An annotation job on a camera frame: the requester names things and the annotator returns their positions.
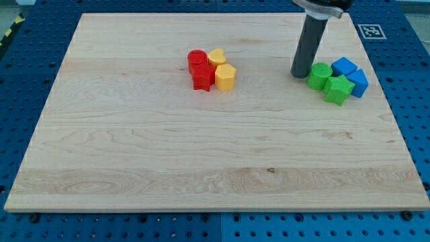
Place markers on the green star block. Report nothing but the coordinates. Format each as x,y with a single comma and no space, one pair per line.
338,89

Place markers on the yellow black hazard tape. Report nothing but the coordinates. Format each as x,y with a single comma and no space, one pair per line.
12,31

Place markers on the yellow heart block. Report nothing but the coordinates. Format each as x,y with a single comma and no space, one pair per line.
216,57

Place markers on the blue pentagon block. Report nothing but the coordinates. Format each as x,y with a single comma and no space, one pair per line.
359,79

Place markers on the blue cube block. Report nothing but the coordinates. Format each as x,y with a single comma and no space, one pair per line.
343,66

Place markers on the yellow hexagon block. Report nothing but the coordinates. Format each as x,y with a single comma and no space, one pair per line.
225,77

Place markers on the red cylinder block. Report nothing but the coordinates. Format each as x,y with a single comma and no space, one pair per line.
196,57

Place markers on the red star block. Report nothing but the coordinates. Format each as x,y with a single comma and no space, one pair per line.
203,76

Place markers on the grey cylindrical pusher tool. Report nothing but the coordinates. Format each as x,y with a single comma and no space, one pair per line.
311,35

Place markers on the robot arm flange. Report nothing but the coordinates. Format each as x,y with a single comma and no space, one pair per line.
324,9

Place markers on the green cylinder block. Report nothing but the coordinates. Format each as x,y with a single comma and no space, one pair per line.
319,73

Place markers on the white fiducial marker tag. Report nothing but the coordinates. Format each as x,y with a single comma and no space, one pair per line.
372,32

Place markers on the wooden board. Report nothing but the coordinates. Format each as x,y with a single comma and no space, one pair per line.
124,130

